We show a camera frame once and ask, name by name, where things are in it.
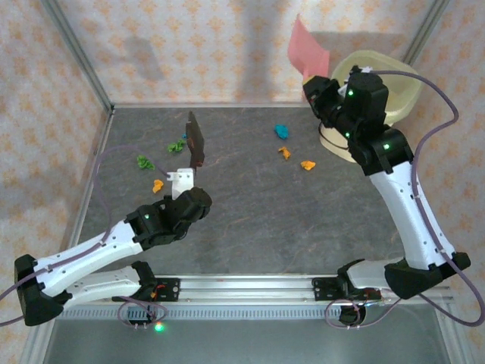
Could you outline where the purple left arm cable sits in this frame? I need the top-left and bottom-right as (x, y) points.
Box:
(0, 146), (171, 329)

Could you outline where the pink plastic dustpan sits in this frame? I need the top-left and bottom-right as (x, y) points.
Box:
(286, 14), (330, 83)

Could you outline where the pale green bin liner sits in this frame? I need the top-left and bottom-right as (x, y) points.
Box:
(332, 50), (423, 126)

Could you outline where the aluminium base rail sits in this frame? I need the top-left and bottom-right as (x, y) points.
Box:
(39, 273), (454, 306)

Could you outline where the black electronics box with light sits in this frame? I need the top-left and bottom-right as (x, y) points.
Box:
(127, 306), (166, 333)

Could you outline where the aluminium frame bar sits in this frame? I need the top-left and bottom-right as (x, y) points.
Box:
(433, 305), (478, 364)
(401, 0), (454, 65)
(40, 0), (116, 115)
(18, 324), (58, 364)
(70, 109), (114, 243)
(109, 101), (315, 111)

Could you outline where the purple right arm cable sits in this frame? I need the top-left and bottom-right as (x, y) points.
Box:
(324, 69), (484, 330)

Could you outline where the grey slotted cable duct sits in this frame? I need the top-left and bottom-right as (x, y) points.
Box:
(55, 306), (443, 322)

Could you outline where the dark brown hand brush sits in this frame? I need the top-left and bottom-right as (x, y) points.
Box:
(184, 109), (208, 169)

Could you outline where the grey metal shelf panel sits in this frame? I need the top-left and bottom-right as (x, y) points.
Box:
(41, 318), (448, 364)

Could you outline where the cream plastic waste basket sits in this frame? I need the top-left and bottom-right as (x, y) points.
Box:
(319, 50), (423, 164)

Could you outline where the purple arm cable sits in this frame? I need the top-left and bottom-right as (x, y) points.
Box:
(0, 146), (171, 329)
(324, 69), (484, 330)

